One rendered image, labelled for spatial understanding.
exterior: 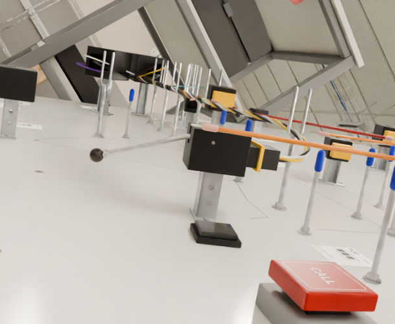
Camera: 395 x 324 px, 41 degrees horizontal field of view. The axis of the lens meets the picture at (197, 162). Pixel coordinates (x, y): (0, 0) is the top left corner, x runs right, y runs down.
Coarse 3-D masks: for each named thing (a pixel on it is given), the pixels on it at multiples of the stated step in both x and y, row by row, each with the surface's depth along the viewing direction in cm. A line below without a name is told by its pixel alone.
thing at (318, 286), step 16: (272, 272) 34; (288, 272) 33; (304, 272) 33; (320, 272) 34; (336, 272) 34; (288, 288) 32; (304, 288) 31; (320, 288) 31; (336, 288) 32; (352, 288) 32; (368, 288) 32; (304, 304) 30; (320, 304) 31; (336, 304) 31; (352, 304) 31; (368, 304) 32
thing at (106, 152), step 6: (168, 138) 51; (174, 138) 51; (180, 138) 51; (186, 138) 52; (138, 144) 51; (144, 144) 51; (150, 144) 51; (156, 144) 51; (108, 150) 51; (114, 150) 51; (120, 150) 51; (126, 150) 51
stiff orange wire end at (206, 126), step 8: (208, 128) 41; (216, 128) 41; (224, 128) 41; (248, 136) 42; (256, 136) 42; (264, 136) 41; (272, 136) 42; (296, 144) 42; (304, 144) 42; (312, 144) 42; (320, 144) 42; (344, 152) 42; (352, 152) 42; (360, 152) 42; (368, 152) 42; (392, 160) 42
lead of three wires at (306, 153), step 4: (292, 132) 61; (296, 132) 61; (296, 136) 60; (300, 136) 60; (304, 140) 59; (304, 148) 57; (308, 148) 57; (304, 152) 56; (308, 152) 57; (280, 156) 54; (284, 156) 54; (288, 156) 54; (292, 156) 54; (296, 156) 55; (300, 156) 55; (304, 156) 55; (280, 160) 54; (284, 160) 54; (288, 160) 54; (292, 160) 54; (296, 160) 54; (300, 160) 55
